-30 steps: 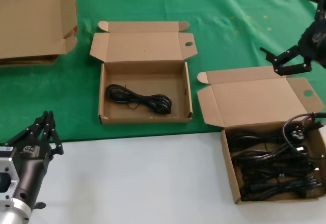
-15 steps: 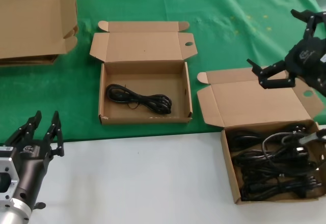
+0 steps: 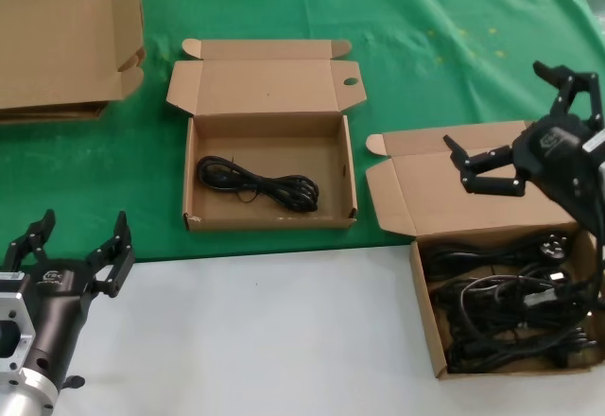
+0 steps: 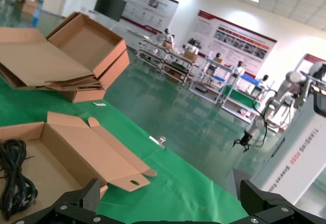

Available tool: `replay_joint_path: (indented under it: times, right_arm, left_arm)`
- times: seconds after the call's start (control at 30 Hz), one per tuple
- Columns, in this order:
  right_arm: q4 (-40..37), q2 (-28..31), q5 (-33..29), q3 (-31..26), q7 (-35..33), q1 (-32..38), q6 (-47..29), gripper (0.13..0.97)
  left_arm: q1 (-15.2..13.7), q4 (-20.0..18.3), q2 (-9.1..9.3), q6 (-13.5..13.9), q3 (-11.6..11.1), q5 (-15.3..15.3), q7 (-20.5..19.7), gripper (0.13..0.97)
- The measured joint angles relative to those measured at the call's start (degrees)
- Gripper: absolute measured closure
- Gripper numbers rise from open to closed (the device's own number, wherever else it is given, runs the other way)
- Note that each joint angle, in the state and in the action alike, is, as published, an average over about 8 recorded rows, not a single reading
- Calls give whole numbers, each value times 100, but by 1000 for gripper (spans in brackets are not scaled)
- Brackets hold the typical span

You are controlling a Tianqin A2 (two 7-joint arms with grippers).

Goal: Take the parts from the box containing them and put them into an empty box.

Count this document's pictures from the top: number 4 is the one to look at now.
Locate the open brown cardboard box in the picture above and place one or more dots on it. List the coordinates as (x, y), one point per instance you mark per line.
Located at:
(89, 152)

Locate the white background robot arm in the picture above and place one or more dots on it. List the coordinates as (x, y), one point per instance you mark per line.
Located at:
(285, 91)

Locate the metal shelf workbench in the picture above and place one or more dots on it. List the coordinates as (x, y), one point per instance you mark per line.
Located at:
(211, 81)
(165, 58)

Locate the red framed photo poster board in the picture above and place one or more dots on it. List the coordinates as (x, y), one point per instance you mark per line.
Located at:
(237, 38)

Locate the small white tag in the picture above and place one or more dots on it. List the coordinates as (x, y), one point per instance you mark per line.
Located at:
(99, 104)

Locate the narrow red framed poster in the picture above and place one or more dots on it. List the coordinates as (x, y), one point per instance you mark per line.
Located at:
(308, 63)

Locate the black device with orange lights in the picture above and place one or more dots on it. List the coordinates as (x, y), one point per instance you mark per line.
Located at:
(321, 99)

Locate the black wall monitor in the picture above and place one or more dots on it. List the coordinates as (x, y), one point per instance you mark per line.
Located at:
(110, 6)

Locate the stack of flat cardboard boxes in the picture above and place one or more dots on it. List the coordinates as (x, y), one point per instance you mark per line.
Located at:
(84, 40)

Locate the green topped workbench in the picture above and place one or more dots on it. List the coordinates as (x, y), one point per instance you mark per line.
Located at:
(239, 99)

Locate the worker in white coat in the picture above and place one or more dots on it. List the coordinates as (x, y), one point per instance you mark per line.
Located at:
(264, 80)
(191, 47)
(166, 34)
(173, 39)
(239, 68)

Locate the black background robot gripper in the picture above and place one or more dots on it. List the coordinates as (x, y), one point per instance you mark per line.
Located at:
(244, 141)

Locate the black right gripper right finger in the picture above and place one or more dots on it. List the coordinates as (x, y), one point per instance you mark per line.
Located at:
(270, 208)

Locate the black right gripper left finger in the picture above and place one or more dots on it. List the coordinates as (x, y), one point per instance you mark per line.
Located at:
(76, 208)

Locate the distant cardboard box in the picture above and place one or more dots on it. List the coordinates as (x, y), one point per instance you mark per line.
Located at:
(26, 3)

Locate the white cabinet with red text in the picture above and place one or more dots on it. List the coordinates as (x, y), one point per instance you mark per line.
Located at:
(293, 157)

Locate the stacked flat cardboard boxes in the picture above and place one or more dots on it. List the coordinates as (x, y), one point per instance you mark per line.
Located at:
(86, 95)

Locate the wide white red poster board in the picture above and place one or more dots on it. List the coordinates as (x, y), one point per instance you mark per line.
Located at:
(150, 7)

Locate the green tablecloth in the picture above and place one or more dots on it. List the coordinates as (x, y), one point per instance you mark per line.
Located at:
(165, 183)

